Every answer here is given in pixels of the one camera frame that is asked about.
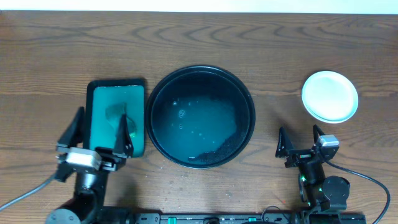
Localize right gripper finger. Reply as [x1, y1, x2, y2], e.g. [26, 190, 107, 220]
[275, 127, 294, 157]
[313, 124, 325, 143]

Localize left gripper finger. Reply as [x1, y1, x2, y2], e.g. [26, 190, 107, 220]
[57, 106, 85, 147]
[113, 114, 134, 157]

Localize green scrubbing sponge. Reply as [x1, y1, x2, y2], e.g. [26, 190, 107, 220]
[105, 103, 137, 139]

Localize mint green plate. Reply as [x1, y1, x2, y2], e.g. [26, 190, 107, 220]
[301, 70, 359, 124]

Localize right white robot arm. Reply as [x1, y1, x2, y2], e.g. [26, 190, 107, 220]
[275, 125, 350, 223]

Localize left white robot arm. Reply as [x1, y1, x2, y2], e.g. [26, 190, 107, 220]
[45, 107, 134, 223]

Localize rectangular green water tray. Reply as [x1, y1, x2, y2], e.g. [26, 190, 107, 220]
[83, 78, 145, 157]

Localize round black serving tray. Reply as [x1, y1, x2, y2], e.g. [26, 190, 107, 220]
[146, 65, 256, 169]

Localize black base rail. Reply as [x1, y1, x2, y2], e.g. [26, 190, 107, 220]
[99, 207, 367, 224]

